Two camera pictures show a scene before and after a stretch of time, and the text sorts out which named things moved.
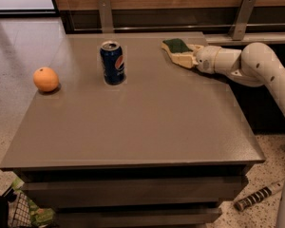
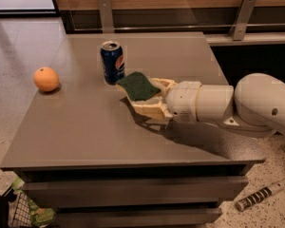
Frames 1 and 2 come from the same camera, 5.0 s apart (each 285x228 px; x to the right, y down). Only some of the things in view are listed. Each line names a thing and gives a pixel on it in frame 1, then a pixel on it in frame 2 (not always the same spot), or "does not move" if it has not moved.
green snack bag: [39, 217] does not move
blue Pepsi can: [113, 64] does not move
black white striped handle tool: [240, 204] does not move
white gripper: [206, 59] → [182, 99]
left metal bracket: [105, 14] does not move
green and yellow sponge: [177, 46] → [138, 86]
